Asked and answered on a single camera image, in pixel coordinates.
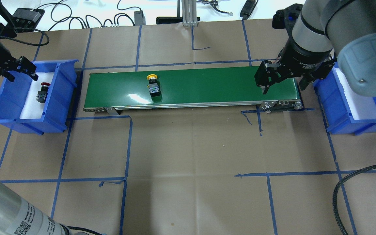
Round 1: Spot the black power adapter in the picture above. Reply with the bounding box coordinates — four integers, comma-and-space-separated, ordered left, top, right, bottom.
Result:
134, 10, 146, 26

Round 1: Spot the green conveyor belt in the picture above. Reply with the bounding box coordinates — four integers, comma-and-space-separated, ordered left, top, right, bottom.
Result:
82, 66, 302, 112

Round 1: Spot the black braided cable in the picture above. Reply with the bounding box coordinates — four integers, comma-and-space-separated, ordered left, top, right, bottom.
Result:
333, 159, 376, 235

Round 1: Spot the left-side silver robot arm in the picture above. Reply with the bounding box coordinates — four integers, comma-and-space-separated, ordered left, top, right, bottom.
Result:
0, 36, 98, 235

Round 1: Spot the white foam pad left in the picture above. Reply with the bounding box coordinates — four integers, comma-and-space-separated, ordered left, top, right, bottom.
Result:
20, 71, 55, 119

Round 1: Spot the white foam pad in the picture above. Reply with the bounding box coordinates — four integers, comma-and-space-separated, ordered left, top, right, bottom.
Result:
333, 67, 376, 120
20, 71, 55, 119

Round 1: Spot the yellow push button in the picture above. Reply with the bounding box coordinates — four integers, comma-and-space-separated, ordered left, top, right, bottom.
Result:
147, 74, 161, 98

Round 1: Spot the white foam pad right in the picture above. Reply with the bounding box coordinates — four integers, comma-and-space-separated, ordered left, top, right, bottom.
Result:
333, 67, 376, 120

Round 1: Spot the red push button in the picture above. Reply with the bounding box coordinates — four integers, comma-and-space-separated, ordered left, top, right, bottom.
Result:
36, 82, 51, 103

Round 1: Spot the left-side blue plastic bin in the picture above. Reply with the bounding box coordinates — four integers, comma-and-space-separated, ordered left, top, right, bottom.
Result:
0, 59, 79, 135

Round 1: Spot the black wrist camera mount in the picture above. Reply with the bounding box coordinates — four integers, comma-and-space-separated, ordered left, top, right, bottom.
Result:
272, 3, 304, 29

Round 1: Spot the aluminium frame post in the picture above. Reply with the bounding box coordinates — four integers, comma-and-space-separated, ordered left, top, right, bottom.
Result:
181, 0, 198, 27

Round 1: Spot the right-side black gripper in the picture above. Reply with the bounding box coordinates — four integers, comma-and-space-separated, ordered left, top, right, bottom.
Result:
255, 38, 336, 95

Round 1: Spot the right-side blue plastic bin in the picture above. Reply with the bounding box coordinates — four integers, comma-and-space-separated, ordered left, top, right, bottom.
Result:
313, 65, 376, 135

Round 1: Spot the right-side silver robot arm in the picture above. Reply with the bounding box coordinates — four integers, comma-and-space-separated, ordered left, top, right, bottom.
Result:
255, 0, 376, 97

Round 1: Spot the left-side black gripper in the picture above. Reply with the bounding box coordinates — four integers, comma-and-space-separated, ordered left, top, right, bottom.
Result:
0, 43, 39, 82

